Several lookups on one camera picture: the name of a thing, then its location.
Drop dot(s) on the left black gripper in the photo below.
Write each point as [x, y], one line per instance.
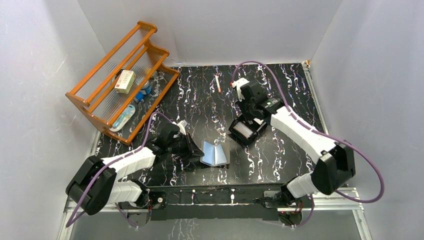
[187, 145]

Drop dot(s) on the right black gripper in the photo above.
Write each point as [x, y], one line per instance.
[249, 117]

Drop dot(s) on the silver metal card holder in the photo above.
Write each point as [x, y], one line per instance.
[215, 155]

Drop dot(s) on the black card tray box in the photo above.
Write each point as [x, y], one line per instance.
[256, 125]

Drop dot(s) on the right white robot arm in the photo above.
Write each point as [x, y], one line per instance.
[334, 161]

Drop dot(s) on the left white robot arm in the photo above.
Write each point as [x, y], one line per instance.
[98, 182]

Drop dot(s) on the white card stack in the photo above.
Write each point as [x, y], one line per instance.
[243, 130]

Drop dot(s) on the pink white pen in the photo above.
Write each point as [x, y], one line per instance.
[216, 77]

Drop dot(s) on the light blue blister pack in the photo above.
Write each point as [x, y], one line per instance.
[124, 117]

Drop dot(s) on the blue small bottle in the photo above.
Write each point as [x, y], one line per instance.
[145, 90]

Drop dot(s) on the orange wooden shelf rack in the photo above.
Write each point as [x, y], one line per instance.
[95, 96]

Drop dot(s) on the cream medicine box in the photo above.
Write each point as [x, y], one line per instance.
[125, 81]

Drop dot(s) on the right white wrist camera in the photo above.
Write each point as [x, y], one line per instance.
[237, 85]

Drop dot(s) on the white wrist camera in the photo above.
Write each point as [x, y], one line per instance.
[182, 126]
[237, 85]

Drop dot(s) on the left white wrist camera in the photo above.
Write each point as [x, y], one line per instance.
[182, 126]

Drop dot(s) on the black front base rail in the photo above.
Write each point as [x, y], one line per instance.
[230, 201]

